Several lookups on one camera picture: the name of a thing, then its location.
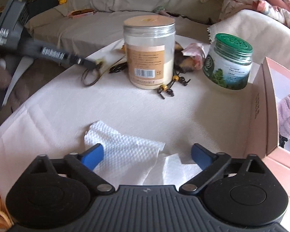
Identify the white paper towel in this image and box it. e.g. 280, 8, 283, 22
84, 120, 202, 188

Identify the lilac fluffy headband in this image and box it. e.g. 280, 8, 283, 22
278, 94, 290, 139

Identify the brown furry plush toy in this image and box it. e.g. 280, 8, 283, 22
174, 42, 196, 73

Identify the white table cloth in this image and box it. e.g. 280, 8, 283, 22
0, 34, 290, 203

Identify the beige sofa cover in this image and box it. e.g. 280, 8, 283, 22
26, 0, 290, 70

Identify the green lid jar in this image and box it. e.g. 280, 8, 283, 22
203, 33, 253, 91

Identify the pink cardboard box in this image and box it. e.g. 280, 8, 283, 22
245, 57, 290, 198

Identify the clear jar orange label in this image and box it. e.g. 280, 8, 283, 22
124, 15, 175, 90

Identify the brown cord loop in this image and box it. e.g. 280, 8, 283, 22
81, 61, 105, 87

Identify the beaded cord bracelet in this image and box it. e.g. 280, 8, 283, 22
156, 71, 192, 100

